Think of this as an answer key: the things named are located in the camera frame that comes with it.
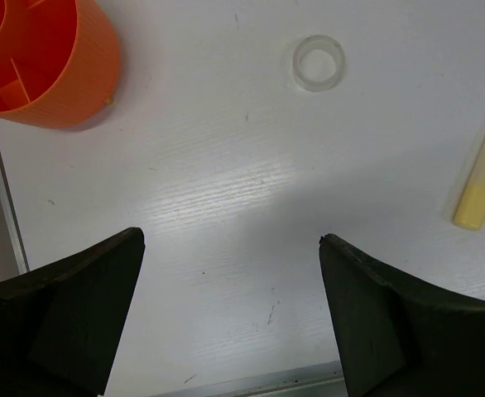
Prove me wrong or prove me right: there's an orange round divided container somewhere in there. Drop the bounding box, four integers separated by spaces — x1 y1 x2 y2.
0 1 120 128

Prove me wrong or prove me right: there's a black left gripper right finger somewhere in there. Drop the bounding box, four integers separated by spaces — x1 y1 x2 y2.
319 234 485 396

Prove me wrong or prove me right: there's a clear tape ring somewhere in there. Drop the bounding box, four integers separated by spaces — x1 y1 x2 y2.
291 35 347 93

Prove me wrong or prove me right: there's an aluminium rail frame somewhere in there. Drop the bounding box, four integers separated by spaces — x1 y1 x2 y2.
0 153 347 396

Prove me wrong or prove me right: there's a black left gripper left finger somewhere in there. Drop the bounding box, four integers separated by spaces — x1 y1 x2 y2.
0 227 145 396

